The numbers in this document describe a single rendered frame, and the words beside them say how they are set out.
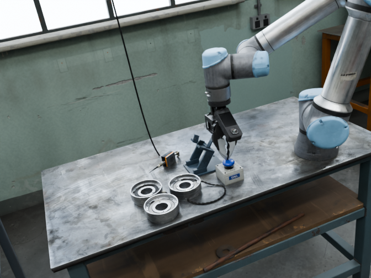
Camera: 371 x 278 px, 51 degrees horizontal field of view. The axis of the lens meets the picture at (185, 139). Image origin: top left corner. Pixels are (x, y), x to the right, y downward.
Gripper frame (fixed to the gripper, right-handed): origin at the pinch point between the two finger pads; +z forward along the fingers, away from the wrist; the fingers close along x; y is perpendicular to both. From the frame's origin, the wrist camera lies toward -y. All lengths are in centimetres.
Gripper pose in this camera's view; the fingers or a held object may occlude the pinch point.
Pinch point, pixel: (227, 156)
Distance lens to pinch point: 128.3
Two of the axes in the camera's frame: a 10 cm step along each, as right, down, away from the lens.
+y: -3.6, -3.7, 8.6
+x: -9.2, 2.8, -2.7
